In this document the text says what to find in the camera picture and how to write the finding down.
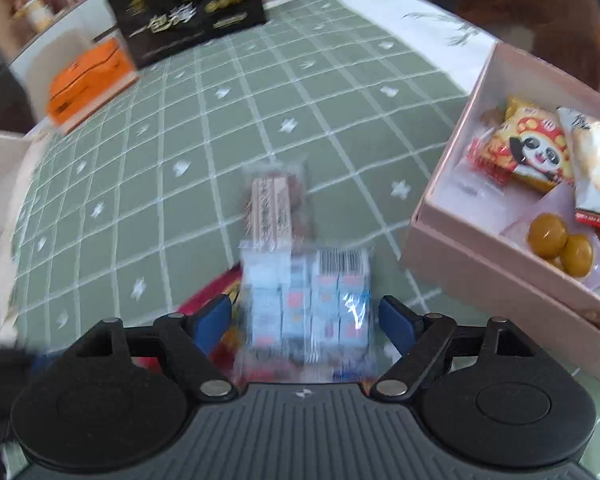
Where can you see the black plum bag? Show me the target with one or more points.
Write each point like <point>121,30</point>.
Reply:
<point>190,15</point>

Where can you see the orange box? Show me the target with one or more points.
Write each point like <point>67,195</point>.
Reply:
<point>90,85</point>

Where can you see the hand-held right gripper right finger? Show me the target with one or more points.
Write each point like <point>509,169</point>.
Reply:
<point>397,324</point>

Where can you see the clear bag of blue-white candies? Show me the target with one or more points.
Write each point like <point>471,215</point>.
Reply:
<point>305,310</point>

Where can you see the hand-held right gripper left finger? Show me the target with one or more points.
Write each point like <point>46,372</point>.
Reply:
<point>215,322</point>

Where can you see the small red striped packet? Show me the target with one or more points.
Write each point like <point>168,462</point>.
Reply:
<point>485,160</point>

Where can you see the yellow panda snack packet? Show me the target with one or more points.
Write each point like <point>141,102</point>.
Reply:
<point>530,155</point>

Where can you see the green checked tablecloth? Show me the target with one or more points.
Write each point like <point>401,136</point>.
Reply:
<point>180,110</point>

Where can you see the white cloth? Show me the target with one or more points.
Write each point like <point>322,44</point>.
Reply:
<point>5,220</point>

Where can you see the clear packet of golden balls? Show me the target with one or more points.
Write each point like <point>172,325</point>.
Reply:
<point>547,235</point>

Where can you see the pink cardboard box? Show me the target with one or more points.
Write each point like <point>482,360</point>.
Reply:
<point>480,280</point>

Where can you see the clear packet with brown sticks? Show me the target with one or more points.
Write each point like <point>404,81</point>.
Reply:
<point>272,210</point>

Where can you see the wooden wall shelf unit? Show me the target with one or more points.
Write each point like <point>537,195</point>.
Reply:
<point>80,25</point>

